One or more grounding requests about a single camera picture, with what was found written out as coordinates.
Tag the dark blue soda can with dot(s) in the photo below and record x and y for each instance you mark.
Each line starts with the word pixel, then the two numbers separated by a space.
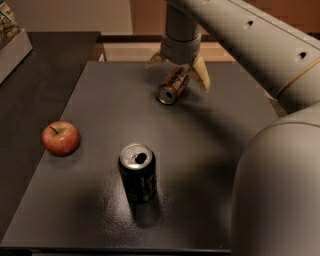
pixel 137 166

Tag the snack bag in box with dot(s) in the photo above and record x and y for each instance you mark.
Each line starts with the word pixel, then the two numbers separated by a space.
pixel 9 27

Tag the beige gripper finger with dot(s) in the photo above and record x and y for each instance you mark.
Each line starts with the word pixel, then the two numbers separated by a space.
pixel 156 59
pixel 199 73

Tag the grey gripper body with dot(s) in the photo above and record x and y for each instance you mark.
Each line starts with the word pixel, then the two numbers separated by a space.
pixel 180 50

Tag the orange soda can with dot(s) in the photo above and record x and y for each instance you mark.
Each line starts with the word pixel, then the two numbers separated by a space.
pixel 173 86

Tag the white box on counter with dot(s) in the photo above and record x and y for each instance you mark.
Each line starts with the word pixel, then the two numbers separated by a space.
pixel 13 53

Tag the dark side counter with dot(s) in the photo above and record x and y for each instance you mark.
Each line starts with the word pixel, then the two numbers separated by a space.
pixel 33 95

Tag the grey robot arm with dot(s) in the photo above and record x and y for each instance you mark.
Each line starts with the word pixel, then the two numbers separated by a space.
pixel 276 191

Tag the red apple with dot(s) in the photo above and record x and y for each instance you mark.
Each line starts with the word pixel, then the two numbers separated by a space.
pixel 60 138

